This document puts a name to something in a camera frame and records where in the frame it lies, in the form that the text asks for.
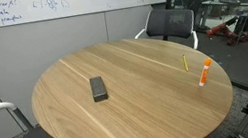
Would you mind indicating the orange and white glue stick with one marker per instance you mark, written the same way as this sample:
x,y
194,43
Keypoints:
x,y
205,73

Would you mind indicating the red machine on floor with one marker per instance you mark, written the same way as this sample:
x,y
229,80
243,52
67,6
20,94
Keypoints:
x,y
225,30

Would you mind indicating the yellow pencil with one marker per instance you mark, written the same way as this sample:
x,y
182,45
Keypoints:
x,y
185,63

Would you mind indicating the black mesh office chair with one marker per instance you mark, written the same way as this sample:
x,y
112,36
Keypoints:
x,y
170,23

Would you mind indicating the dark grey whiteboard eraser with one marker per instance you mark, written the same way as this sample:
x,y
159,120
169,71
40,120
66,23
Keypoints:
x,y
98,88

